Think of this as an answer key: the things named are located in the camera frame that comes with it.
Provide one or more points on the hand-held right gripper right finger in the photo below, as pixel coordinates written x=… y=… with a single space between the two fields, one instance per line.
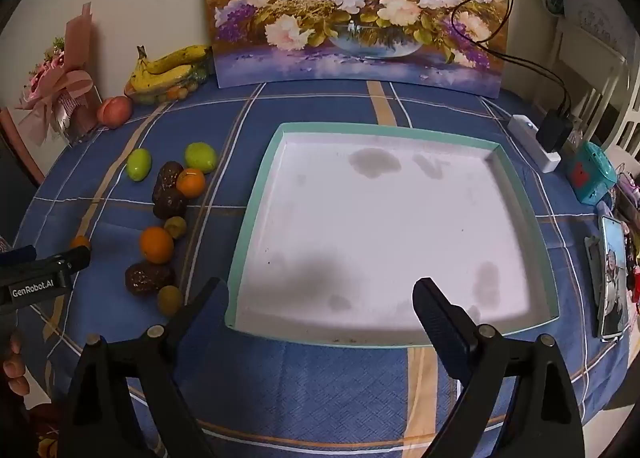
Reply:
x=440 y=333

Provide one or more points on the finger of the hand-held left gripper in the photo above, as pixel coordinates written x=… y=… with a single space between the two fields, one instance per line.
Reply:
x=75 y=258

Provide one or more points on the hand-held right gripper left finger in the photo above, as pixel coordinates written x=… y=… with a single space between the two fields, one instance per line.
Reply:
x=212 y=303

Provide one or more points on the small orange tangerine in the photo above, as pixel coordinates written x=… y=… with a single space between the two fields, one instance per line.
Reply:
x=79 y=241

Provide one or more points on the small brown kiwi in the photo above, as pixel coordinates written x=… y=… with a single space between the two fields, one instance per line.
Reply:
x=170 y=300
x=175 y=227

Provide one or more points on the round dark avocado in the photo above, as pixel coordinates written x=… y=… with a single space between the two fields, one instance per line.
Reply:
x=169 y=204
x=145 y=279

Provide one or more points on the small green plum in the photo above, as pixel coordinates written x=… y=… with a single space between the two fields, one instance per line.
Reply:
x=138 y=165

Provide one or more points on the white tray with teal rim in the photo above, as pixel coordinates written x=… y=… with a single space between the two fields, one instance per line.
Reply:
x=380 y=228

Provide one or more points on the elongated dark avocado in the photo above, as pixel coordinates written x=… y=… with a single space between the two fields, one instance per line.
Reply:
x=167 y=175

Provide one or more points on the large green plum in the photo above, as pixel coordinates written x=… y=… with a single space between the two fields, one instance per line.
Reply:
x=200 y=157

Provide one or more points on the person's left hand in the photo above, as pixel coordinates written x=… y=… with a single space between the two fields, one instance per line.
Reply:
x=16 y=375

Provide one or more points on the blue plaid tablecloth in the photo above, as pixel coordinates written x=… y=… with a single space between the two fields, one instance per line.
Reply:
x=325 y=388

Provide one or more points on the red apple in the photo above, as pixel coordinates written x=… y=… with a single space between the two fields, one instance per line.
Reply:
x=117 y=112

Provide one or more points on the pink flower bouquet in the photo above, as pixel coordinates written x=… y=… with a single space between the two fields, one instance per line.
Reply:
x=55 y=82

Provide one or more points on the smartphone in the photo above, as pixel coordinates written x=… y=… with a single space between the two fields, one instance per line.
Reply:
x=612 y=278

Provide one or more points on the yellow banana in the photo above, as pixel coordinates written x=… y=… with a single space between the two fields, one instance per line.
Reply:
x=160 y=77
x=180 y=56

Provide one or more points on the teal box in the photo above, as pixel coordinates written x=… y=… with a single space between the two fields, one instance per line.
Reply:
x=590 y=172

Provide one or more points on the white power strip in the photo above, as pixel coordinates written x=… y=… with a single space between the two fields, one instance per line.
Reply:
x=525 y=130

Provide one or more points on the black charger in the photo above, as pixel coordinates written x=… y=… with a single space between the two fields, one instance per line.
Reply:
x=552 y=132

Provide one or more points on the floral painting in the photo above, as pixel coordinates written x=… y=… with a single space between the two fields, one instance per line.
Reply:
x=350 y=12

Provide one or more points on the white chair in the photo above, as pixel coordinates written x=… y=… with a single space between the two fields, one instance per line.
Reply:
x=585 y=37

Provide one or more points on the reddish wooden frame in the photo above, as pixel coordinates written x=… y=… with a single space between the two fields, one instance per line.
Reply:
x=20 y=147

